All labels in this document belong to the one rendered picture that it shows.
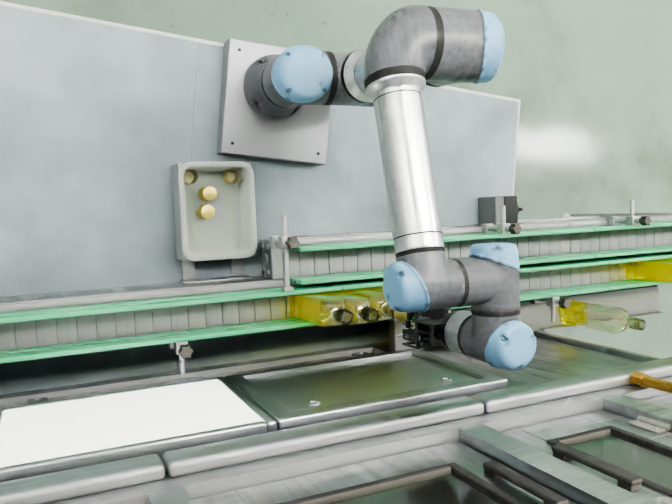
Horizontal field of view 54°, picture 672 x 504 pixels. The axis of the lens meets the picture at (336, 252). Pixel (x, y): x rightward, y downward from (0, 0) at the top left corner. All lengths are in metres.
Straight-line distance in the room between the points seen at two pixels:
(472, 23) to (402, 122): 0.21
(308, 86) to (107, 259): 0.60
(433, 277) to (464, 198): 0.99
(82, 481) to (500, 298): 0.65
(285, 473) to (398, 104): 0.57
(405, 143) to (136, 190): 0.77
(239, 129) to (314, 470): 0.87
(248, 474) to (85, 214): 0.79
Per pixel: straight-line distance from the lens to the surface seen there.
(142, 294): 1.46
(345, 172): 1.74
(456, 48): 1.09
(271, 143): 1.61
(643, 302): 2.24
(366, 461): 1.06
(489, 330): 1.03
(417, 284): 0.94
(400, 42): 1.04
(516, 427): 1.21
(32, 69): 1.60
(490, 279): 1.01
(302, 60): 1.42
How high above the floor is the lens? 2.32
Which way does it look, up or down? 65 degrees down
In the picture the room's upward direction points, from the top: 96 degrees clockwise
